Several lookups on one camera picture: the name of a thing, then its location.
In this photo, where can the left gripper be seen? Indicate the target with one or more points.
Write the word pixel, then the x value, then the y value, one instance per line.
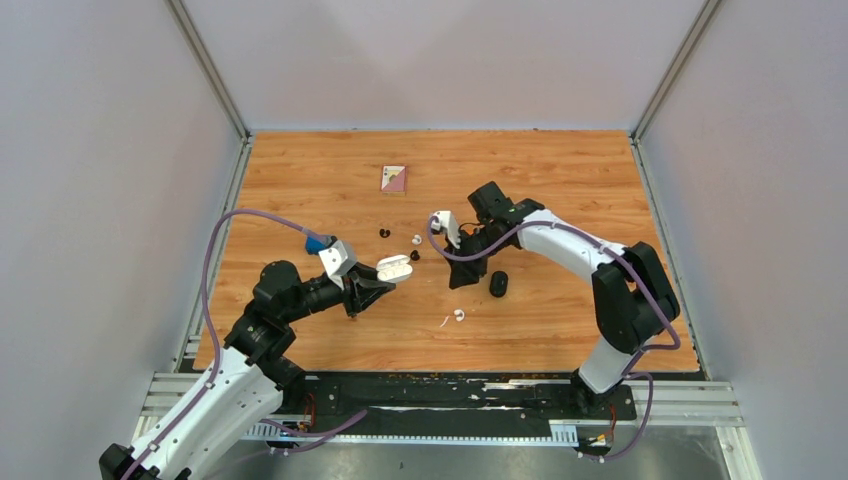
pixel 362 288

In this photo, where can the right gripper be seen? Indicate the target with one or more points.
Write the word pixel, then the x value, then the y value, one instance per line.
pixel 466 272

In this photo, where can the white earbud charging case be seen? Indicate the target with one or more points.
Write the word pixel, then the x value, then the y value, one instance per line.
pixel 394 269

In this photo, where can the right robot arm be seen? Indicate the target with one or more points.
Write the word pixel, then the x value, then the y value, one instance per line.
pixel 634 302

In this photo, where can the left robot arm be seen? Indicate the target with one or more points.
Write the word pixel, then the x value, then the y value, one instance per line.
pixel 251 378

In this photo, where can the black earbud charging case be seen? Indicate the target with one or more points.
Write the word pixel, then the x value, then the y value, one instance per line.
pixel 498 285

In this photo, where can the blue small object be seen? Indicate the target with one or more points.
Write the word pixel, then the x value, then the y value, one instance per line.
pixel 313 245

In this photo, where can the playing card box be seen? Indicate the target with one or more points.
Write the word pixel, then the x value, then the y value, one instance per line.
pixel 394 180

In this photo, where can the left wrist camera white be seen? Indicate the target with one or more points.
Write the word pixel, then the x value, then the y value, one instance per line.
pixel 337 260

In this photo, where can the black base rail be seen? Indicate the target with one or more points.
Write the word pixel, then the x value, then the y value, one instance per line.
pixel 471 404

